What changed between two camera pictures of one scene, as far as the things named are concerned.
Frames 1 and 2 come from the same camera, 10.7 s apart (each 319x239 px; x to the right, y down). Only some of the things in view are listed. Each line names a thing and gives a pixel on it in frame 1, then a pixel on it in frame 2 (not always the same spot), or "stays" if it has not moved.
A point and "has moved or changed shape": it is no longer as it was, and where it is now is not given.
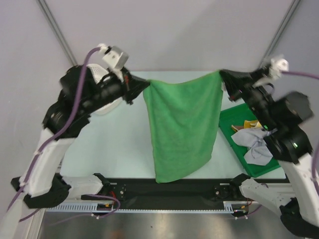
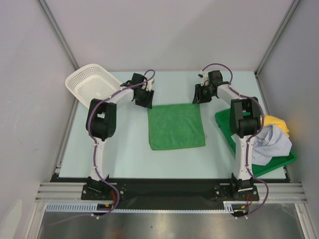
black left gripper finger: [136, 84] → [141, 97]
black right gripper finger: [234, 90] → [196, 99]
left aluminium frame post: [63, 38] stays
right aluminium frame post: [294, 5] stays
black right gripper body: [241, 86] → [201, 93]
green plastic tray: [236, 116] stays
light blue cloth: [258, 152] stays
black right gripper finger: [237, 75] → [205, 98]
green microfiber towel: [184, 119] has moved or changed shape
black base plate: [158, 193] stays
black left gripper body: [111, 88] → [139, 88]
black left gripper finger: [130, 99] → [150, 99]
